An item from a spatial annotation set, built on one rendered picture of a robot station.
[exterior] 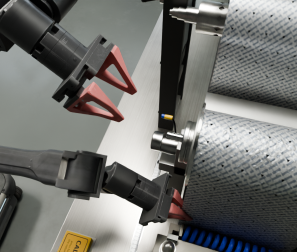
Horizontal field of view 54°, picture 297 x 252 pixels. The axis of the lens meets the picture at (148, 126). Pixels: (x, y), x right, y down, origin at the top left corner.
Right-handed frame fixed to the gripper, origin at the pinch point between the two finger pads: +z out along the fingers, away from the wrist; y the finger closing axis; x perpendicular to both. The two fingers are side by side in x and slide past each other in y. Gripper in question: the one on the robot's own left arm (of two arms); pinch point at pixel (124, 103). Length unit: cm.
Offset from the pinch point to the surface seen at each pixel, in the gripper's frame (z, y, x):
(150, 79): 19, -49, -40
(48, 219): 40, -11, -141
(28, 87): -13, -101, -184
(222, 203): 24.5, 4.4, 0.3
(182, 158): 13.3, 2.1, 0.5
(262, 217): 31.2, 4.2, 3.9
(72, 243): 17.7, 13.7, -38.9
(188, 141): 11.8, 0.3, 2.8
